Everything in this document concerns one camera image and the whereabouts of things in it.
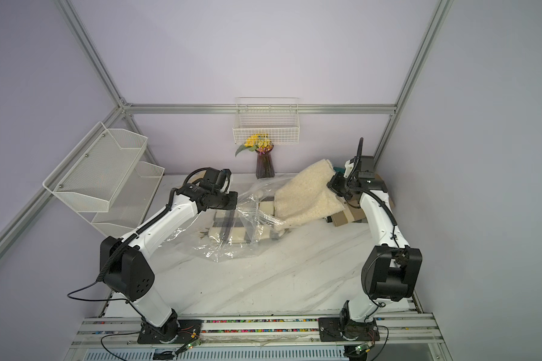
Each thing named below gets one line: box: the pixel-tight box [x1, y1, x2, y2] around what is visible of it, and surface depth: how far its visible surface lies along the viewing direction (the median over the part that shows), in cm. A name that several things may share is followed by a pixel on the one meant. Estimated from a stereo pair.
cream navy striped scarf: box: [207, 196, 278, 245], surface depth 92 cm
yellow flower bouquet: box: [234, 133, 275, 157], surface depth 102 cm
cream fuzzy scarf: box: [274, 158, 346, 228], surface depth 90 cm
